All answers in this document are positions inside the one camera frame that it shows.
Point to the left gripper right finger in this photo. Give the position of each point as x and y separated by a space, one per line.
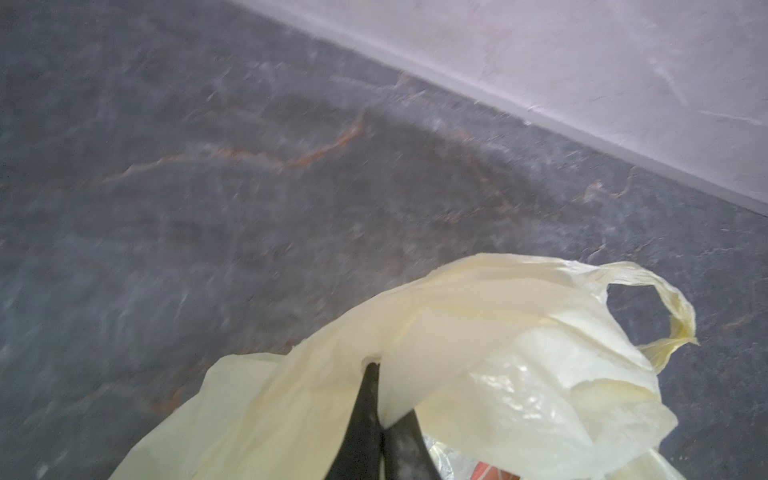
405 455

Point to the cream plastic bag fruit print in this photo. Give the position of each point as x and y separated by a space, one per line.
541 367

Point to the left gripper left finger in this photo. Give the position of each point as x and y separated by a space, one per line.
359 456

